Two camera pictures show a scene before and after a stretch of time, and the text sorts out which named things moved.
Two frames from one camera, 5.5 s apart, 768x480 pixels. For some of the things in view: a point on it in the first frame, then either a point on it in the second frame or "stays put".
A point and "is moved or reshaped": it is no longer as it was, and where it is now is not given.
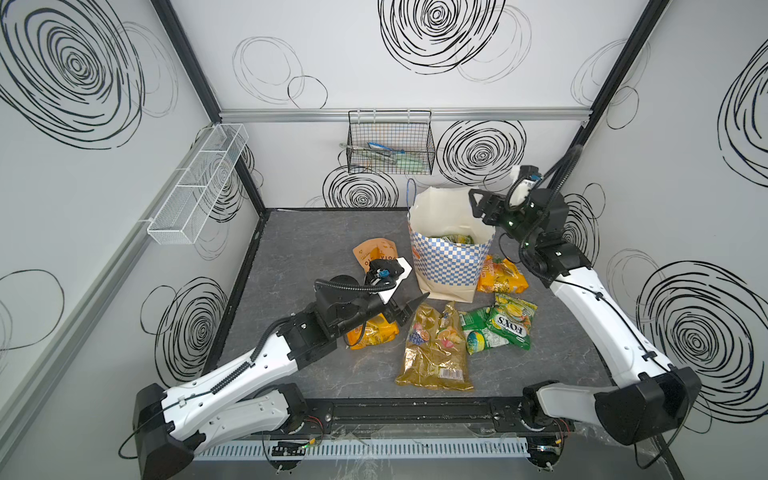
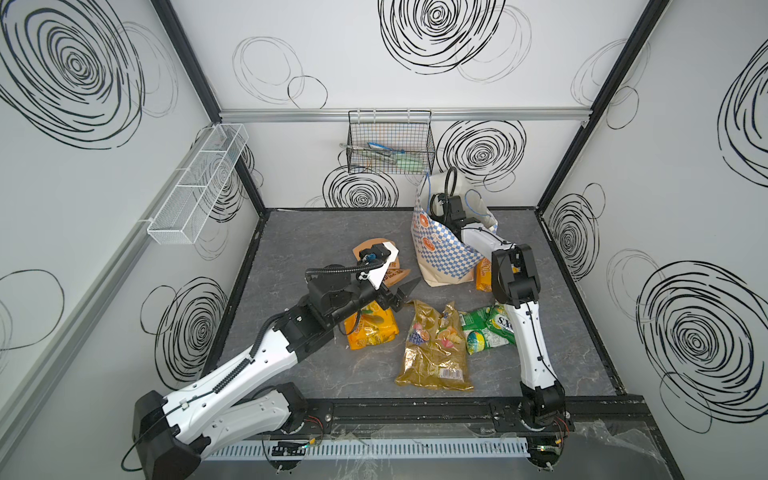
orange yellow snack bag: [375, 331] stays put
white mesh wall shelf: [196, 189] stays put
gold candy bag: [436, 352] stays put
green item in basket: [406, 162] stays put
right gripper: [489, 207] -> [450, 207]
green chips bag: [506, 322] stays put
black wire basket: [395, 142] stays put
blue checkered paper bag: [449, 242] is moved or reshaped
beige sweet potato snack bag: [375, 249] -> [395, 274]
